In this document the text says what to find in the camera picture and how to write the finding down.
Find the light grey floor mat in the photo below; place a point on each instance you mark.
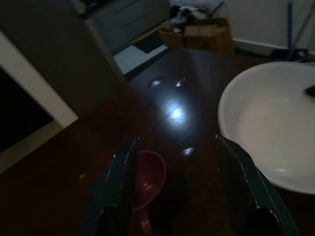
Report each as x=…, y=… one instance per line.
x=133, y=59

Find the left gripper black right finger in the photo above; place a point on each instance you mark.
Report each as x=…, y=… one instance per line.
x=265, y=204

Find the grey drawer cabinet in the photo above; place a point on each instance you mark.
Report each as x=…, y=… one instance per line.
x=128, y=17

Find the white round bowl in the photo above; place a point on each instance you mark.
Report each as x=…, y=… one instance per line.
x=270, y=127

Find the pile of clutter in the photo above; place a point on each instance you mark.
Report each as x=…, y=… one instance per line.
x=187, y=14

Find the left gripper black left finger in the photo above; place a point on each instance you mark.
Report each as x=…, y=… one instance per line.
x=115, y=191

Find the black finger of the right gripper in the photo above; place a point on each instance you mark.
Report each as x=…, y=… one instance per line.
x=310, y=91

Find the red plastic cup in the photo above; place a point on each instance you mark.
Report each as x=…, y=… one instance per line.
x=150, y=177

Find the dark floor mat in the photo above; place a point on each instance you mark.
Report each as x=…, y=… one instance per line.
x=150, y=43

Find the brown cardboard box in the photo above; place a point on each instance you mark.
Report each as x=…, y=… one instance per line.
x=204, y=37

